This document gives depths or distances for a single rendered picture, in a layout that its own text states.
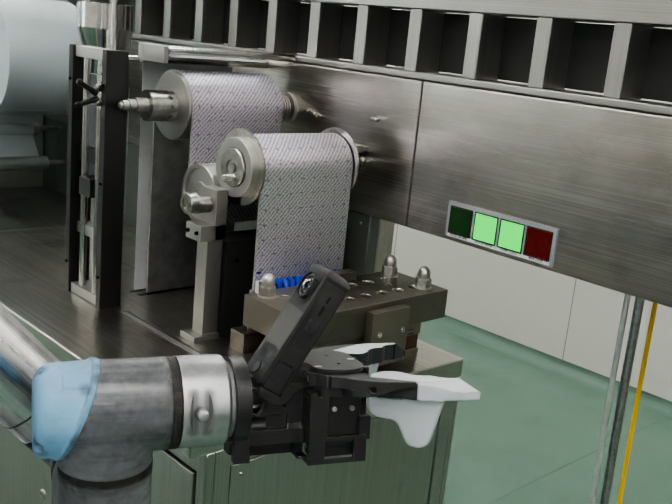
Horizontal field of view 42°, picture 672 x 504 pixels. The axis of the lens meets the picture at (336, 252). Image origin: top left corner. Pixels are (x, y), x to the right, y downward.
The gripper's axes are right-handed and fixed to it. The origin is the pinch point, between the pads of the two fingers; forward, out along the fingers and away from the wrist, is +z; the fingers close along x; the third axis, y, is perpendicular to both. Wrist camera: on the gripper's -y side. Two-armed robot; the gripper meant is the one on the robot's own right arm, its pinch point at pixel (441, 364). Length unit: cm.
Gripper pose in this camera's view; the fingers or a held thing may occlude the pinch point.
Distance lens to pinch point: 81.3
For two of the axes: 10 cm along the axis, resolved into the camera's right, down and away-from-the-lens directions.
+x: 3.5, 1.3, -9.3
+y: -0.5, 9.9, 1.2
